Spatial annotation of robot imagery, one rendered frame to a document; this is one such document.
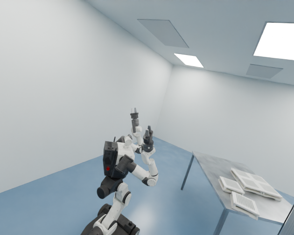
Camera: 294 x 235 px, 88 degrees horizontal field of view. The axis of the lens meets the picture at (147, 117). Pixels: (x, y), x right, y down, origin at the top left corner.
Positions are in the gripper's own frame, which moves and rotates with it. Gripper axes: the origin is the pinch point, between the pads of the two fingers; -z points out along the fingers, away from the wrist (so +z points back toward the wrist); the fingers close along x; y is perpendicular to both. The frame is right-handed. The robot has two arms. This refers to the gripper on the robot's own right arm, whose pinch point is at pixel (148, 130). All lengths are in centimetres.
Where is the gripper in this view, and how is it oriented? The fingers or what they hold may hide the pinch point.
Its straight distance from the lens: 115.5
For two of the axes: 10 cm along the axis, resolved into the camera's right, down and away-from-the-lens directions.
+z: -0.1, 8.5, 5.2
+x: 3.1, -5.0, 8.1
